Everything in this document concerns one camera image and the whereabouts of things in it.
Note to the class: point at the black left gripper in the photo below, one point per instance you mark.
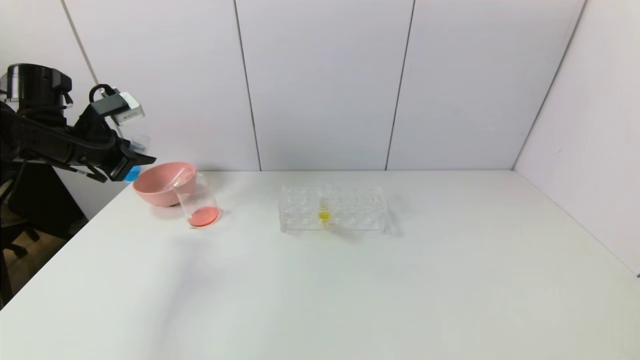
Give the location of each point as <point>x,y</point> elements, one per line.
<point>121,162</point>

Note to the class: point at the test tube with yellow pigment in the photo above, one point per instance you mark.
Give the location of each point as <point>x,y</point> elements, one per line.
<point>324,215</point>

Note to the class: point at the test tube with blue pigment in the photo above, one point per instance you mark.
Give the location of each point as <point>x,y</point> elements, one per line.
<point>133,172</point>

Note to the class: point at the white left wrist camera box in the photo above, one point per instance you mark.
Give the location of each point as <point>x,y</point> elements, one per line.
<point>127,107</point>

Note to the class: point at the pink plastic bowl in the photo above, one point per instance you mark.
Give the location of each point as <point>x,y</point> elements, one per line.
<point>157,187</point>

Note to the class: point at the test tube with red pigment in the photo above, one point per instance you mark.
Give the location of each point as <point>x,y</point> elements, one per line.
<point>181,177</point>

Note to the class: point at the clear glass beaker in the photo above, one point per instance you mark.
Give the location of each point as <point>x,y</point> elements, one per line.
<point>202,216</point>

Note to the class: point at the clear acrylic test tube rack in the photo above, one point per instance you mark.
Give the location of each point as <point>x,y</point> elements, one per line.
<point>345,226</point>

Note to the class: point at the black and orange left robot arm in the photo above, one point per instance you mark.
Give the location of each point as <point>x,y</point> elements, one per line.
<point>30,135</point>

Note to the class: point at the black background furniture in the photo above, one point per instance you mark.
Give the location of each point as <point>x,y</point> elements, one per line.
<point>52,200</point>

